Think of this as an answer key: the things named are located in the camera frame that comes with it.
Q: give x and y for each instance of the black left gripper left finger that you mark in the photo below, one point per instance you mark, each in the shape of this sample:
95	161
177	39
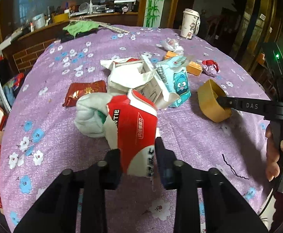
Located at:
56	209

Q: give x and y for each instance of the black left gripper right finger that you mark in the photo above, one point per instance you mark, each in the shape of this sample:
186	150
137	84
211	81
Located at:
224	208

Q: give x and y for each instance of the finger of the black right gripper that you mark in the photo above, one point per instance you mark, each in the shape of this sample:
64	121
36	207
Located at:
253	106
274	60

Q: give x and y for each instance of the brown packing tape roll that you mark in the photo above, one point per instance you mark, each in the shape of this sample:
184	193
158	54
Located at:
207	98

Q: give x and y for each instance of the orange medicine box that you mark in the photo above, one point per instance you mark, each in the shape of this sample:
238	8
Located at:
192	67

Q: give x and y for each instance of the light blue cartoon pouch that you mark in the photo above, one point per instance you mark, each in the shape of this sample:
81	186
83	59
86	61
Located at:
173	74

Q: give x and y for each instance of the red white packaging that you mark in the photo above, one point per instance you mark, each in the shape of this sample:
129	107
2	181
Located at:
136	120

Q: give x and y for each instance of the clear plastic bag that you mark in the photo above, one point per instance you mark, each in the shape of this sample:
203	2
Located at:
172	45

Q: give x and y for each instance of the person's right hand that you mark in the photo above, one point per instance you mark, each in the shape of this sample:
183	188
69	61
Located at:
273	155

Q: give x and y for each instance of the crumpled pink red wrapper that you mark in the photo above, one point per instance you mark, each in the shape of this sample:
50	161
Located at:
210	67

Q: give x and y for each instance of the white cartoon travel cup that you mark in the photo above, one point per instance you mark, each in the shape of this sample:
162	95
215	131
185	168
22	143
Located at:
191	23

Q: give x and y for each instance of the dark red snack packet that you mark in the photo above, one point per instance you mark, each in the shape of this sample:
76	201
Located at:
77	90

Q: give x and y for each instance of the bamboo painted pillar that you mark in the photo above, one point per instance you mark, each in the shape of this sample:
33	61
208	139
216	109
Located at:
153	14

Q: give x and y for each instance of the torn white cardboard box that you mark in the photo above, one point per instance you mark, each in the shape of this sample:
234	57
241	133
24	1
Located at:
140	75

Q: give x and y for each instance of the wooden sideboard counter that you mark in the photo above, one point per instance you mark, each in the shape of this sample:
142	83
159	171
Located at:
22	53

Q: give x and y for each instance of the metal folding hanger rack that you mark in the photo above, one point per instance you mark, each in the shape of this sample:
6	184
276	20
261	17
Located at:
102	24

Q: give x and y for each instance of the black cloth under green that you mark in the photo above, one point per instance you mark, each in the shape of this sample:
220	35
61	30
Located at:
64	36

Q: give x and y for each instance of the white flat box on counter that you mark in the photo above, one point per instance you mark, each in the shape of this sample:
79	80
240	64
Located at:
15	35

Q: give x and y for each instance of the white bucket on counter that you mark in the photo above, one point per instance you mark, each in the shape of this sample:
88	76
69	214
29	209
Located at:
39	21

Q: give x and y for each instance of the yellow tape roll on counter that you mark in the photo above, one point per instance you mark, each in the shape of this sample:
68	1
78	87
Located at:
61	17

